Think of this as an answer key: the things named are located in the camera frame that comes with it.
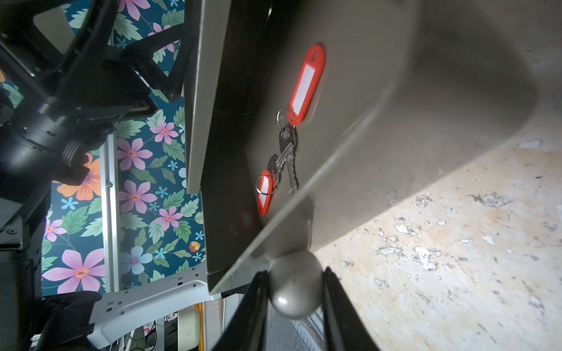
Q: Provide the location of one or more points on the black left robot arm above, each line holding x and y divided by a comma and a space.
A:
33, 154

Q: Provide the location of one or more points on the grey top drawer cabinet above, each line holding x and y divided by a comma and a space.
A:
208, 24

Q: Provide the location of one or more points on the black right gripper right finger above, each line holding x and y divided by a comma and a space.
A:
342, 326

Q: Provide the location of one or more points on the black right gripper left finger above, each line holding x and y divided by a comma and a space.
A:
247, 329

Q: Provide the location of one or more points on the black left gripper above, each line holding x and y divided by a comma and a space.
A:
90, 82

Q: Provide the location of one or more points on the grey top drawer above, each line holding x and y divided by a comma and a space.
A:
410, 91

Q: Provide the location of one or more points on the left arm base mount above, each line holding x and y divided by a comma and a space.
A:
91, 321

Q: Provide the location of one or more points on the aluminium frame left floor rail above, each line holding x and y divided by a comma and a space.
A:
110, 212

